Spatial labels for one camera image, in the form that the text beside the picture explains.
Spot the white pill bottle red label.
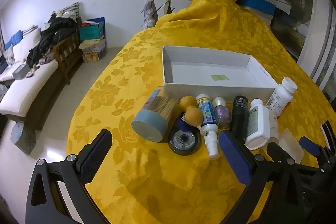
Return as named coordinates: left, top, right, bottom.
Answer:
left=266, top=76, right=298, bottom=119

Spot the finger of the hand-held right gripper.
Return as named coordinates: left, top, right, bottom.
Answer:
left=321, top=120, right=336, bottom=156
left=295, top=136, right=336, bottom=174

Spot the wooden sofa frame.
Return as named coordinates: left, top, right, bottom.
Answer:
left=52, top=31, right=83, bottom=84

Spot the clear toothpick jar blue lid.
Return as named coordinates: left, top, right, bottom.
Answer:
left=131, top=86, right=179, bottom=143

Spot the grey box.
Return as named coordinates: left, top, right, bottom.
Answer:
left=13, top=64, right=29, bottom=80

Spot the orange gourd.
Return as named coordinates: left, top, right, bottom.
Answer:
left=179, top=96, right=210, bottom=138

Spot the blue storage box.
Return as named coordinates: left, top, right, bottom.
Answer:
left=238, top=0, right=276, bottom=14

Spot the grey hanging cloth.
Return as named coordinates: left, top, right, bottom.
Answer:
left=142, top=0, right=158, bottom=29

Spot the teal cardboard box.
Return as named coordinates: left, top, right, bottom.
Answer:
left=79, top=22, right=105, bottom=41

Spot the purple glitter nail polish bottle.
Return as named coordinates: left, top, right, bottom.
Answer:
left=212, top=97, right=233, bottom=130

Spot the small blue label spray bottle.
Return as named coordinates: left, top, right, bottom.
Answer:
left=196, top=94, right=220, bottom=160

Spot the black cylinder bottle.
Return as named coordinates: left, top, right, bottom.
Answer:
left=231, top=95, right=249, bottom=143

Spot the yellow print cardboard box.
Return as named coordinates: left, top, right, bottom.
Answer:
left=82, top=52, right=105, bottom=62

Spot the white sofa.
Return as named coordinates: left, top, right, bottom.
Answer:
left=0, top=28, right=59, bottom=130

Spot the yellow floral tablecloth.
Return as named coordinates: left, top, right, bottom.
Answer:
left=66, top=0, right=336, bottom=224

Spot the patterned floor cushion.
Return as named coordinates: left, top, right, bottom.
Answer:
left=10, top=120, right=36, bottom=155

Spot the white storage box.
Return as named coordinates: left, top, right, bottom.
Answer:
left=244, top=5, right=273, bottom=28

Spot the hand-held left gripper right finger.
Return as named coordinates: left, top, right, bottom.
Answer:
left=218, top=130, right=305, bottom=224

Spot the white patterned cardboard box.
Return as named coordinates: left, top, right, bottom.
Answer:
left=80, top=39, right=106, bottom=54

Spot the pile of black clothes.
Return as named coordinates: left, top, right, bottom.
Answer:
left=26, top=17, right=78, bottom=68

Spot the dark blue round case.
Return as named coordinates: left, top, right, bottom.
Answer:
left=168, top=111, right=203, bottom=156

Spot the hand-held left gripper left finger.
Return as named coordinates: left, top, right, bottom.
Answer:
left=25, top=129, right=113, bottom=224

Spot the checked cushion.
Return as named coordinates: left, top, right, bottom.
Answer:
left=55, top=2, right=80, bottom=18

